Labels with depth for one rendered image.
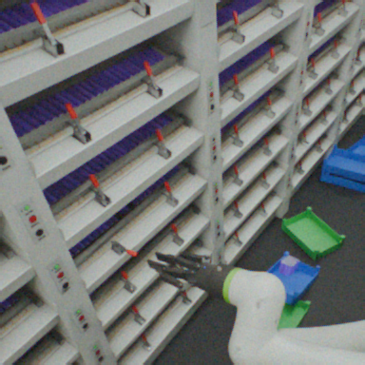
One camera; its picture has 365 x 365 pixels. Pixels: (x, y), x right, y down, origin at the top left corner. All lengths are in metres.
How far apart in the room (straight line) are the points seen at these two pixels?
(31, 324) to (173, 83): 0.78
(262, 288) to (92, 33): 0.68
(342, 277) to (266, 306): 1.33
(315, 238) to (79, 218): 1.55
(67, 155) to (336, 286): 1.55
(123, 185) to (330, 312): 1.26
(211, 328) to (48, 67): 1.39
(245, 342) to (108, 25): 0.79
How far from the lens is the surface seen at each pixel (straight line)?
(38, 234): 1.06
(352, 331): 1.22
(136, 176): 1.27
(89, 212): 1.18
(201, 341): 1.97
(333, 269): 2.28
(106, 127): 1.12
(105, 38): 1.06
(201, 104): 1.40
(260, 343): 0.97
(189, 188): 1.52
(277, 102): 2.02
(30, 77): 0.95
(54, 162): 1.04
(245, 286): 0.97
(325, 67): 2.40
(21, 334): 1.24
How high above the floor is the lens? 1.71
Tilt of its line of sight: 45 degrees down
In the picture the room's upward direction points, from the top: 2 degrees counter-clockwise
